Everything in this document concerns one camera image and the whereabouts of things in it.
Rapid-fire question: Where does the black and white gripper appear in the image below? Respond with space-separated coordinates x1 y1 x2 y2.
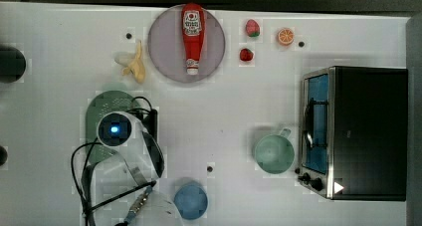
132 108 158 139

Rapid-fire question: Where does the green plastic strainer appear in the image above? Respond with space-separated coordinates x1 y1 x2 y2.
86 91 145 163

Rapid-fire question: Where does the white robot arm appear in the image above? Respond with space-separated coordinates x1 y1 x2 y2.
82 112 184 226

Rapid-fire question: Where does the yellow peeled toy banana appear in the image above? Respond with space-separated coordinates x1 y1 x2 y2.
114 41 146 84

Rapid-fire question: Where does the grey round plate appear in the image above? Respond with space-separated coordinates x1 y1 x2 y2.
147 5 226 83

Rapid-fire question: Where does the blue plastic bowl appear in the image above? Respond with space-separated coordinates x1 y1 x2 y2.
173 182 208 220

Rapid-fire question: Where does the red ketchup bottle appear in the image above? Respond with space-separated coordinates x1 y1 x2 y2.
181 3 205 76

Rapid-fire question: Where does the red toy strawberry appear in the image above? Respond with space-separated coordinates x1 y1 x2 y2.
239 48 254 62

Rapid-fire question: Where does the green plastic mug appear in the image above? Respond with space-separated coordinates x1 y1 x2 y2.
254 127 295 174

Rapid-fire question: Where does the pink toy peach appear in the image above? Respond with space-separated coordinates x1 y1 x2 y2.
245 19 260 37

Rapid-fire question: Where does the black cylindrical cup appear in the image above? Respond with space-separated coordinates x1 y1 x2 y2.
0 46 26 84

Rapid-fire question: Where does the dark round object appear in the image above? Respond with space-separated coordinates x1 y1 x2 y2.
0 146 8 166

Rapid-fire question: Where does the orange slice toy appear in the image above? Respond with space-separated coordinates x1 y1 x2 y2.
278 28 295 46

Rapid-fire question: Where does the black toaster oven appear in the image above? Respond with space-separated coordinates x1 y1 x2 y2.
296 66 408 201

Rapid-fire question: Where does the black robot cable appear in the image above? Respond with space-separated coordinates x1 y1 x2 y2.
70 96 158 226

